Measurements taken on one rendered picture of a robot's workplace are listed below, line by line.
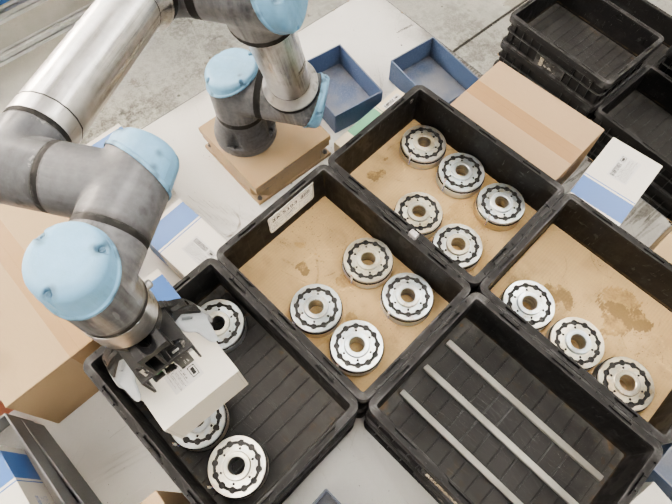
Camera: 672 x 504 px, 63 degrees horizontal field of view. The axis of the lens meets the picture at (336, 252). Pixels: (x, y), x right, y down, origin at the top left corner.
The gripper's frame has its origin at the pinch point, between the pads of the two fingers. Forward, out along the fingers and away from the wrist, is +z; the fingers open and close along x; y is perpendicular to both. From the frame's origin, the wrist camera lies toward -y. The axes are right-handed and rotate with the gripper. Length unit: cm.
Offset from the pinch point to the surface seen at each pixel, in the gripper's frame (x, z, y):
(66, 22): 42, 98, -191
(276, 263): 25.8, 27.8, -11.5
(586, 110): 143, 64, -3
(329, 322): 25.2, 24.7, 6.2
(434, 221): 56, 25, 4
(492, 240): 64, 28, 14
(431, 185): 64, 28, -4
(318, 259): 33.0, 27.8, -6.5
